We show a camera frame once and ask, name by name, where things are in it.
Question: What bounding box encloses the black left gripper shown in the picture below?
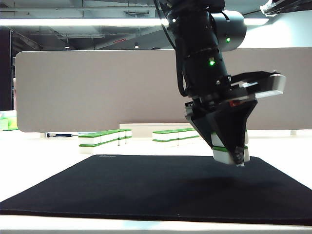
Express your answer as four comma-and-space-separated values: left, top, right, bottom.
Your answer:
184, 89, 258, 167

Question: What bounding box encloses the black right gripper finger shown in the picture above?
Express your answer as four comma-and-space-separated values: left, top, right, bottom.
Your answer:
259, 1, 312, 17
267, 0, 312, 9

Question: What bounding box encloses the black mouse mat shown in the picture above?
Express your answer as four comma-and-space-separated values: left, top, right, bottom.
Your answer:
0, 155, 312, 226

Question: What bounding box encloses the beige desk divider panel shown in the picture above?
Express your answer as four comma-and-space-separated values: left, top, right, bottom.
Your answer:
14, 47, 312, 134

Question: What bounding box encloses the black screwdriver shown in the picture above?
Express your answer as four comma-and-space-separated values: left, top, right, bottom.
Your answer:
46, 132, 79, 138

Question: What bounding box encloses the long ceiling light strip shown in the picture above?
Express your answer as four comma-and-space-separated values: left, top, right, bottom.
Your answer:
0, 17, 270, 27

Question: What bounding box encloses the green white storage box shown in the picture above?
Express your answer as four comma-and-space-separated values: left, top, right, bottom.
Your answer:
0, 116, 18, 131

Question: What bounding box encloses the black monitor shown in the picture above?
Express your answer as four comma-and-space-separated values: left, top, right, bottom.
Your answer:
0, 26, 13, 111

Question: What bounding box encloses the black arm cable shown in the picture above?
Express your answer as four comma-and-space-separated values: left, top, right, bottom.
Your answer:
153, 0, 193, 98

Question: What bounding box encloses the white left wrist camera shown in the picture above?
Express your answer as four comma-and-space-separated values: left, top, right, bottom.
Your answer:
230, 70, 287, 99

